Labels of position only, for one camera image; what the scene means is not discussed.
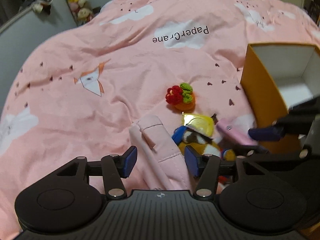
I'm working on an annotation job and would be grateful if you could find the pink cloth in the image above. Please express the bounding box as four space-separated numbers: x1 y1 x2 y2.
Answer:
129 115 196 191

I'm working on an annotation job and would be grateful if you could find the pink small device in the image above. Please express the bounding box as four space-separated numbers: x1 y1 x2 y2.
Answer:
215 119 258 146

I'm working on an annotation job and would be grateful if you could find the plush duck doll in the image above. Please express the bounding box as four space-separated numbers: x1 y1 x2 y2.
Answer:
171 113 235 161

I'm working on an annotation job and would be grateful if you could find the white box with orange rim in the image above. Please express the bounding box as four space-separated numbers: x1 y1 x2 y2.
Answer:
241 43 319 153

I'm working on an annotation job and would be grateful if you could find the crocheted red green orange toy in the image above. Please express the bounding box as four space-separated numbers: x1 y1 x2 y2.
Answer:
165 82 196 112

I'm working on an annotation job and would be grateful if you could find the pink patterned bed duvet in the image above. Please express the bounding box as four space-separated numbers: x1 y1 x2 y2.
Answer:
1 0 319 239

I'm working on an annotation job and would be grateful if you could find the stuffed toys bouquet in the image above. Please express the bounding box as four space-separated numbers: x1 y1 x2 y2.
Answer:
66 0 94 25

